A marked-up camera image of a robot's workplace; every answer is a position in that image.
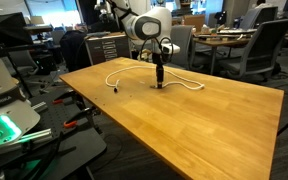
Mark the black draped jacket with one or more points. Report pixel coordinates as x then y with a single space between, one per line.
72 50

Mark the labelled drawer cabinet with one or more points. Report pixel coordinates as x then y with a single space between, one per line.
107 48

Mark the large black screen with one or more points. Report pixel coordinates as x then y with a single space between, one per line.
7 28

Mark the wooden office desk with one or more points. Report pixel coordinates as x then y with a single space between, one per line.
217 40

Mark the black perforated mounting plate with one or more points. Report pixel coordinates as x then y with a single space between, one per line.
84 146

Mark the aluminium extrusion bar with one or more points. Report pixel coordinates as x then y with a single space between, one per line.
39 106
34 136

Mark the grey armrest office chair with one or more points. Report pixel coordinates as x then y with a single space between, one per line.
260 50

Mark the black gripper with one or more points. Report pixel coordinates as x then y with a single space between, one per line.
159 63

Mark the brown cardboard box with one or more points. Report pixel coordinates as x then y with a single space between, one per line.
194 22

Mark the grey mesh office chair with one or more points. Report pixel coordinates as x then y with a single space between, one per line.
264 15

